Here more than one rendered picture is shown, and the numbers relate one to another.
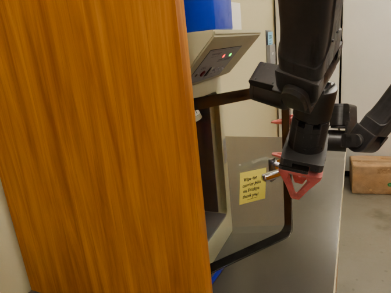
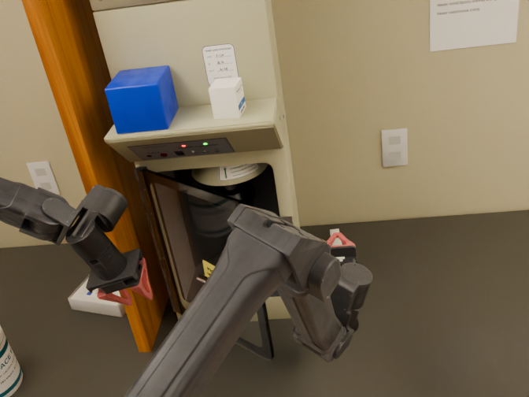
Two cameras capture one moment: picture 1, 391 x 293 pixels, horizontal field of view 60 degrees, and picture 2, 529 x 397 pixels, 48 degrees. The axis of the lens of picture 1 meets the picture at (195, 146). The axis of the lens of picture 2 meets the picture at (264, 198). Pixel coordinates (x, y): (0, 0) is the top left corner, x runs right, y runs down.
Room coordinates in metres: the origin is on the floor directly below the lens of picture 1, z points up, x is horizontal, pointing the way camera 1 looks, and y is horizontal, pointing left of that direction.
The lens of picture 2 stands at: (0.55, -1.12, 1.94)
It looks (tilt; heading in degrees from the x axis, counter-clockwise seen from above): 31 degrees down; 73
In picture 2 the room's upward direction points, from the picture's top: 9 degrees counter-clockwise
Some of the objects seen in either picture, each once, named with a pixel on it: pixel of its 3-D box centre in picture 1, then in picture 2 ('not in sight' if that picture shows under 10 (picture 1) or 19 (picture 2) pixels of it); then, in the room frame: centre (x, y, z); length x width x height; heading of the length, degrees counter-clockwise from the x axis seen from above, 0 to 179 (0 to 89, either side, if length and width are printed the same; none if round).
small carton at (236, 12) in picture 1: (226, 18); (227, 98); (0.82, -0.10, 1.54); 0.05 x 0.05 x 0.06; 57
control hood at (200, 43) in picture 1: (217, 57); (197, 140); (0.75, -0.07, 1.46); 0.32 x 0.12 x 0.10; 154
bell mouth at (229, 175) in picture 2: not in sight; (227, 155); (0.84, 0.07, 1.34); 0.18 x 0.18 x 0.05
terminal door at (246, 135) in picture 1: (240, 179); (206, 265); (0.71, -0.09, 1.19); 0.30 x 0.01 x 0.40; 118
